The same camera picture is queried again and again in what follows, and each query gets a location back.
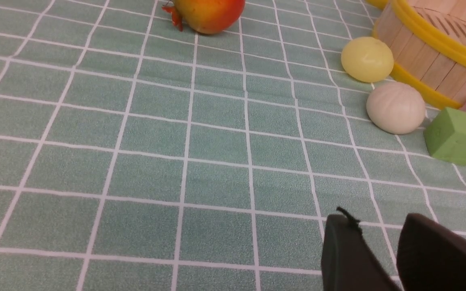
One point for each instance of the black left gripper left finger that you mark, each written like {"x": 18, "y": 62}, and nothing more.
{"x": 347, "y": 263}

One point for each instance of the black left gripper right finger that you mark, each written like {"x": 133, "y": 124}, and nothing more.
{"x": 430, "y": 257}

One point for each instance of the white bun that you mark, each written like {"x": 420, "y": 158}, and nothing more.
{"x": 396, "y": 108}

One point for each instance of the pale yellow bun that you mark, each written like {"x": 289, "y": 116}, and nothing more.
{"x": 367, "y": 59}

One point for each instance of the bamboo steamer tray yellow rim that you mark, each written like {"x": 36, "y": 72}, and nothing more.
{"x": 428, "y": 42}

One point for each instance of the green foam cube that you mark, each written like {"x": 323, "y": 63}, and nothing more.
{"x": 445, "y": 136}

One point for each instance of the green checkered tablecloth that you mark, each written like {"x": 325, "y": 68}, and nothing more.
{"x": 134, "y": 157}

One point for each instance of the red yellow pomegranate toy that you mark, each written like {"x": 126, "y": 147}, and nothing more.
{"x": 204, "y": 16}

